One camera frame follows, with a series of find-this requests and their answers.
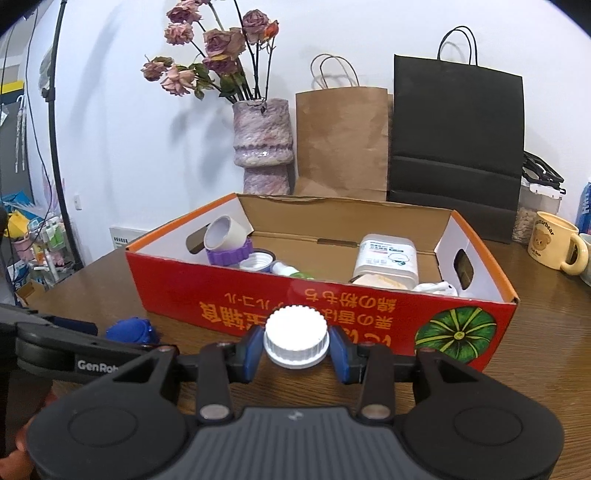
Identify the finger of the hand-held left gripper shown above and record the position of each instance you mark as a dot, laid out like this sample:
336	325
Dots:
111	345
74	325

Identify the blue drink can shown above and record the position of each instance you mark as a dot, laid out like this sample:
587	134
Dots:
585	207

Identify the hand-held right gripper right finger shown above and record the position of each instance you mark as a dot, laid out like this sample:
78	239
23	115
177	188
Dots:
340	355

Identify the dried pink roses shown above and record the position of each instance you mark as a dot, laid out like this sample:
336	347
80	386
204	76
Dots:
221	46

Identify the red cardboard box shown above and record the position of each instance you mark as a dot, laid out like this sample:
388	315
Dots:
184	286

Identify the small white wall switch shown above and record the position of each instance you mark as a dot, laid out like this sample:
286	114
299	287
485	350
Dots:
78	202

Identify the brown paper bag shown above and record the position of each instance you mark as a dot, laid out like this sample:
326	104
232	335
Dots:
341	143

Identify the person's left hand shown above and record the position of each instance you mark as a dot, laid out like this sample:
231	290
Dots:
22	438

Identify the black light stand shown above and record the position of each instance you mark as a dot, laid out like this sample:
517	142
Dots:
55	138

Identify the white plastic floss container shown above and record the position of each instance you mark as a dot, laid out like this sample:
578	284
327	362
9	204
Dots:
388	258

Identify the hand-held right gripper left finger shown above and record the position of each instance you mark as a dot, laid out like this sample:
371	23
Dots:
251	354

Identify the white and yellow cube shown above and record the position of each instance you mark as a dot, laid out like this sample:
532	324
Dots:
376	280

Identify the white nasal spray bottle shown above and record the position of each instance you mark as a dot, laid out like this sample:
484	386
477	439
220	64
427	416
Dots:
434	288

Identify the clear container with black lid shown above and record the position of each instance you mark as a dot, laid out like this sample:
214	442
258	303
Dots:
535	207

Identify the white jar with purple lid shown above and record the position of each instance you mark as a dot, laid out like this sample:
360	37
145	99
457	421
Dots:
226	240

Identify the white ribbed bottle cap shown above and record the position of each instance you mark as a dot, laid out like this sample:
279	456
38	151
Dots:
295	334

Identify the green spray bottle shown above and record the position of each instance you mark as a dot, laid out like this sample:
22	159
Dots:
291	271

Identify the blue bottle cap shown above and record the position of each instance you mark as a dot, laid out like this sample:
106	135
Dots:
131	330

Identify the yellow bear mug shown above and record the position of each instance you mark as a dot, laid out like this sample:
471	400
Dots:
549	242

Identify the black paper bag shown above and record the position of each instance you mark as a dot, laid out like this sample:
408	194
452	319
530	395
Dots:
457	147

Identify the mottled purple vase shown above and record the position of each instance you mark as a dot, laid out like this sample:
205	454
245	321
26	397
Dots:
263	143

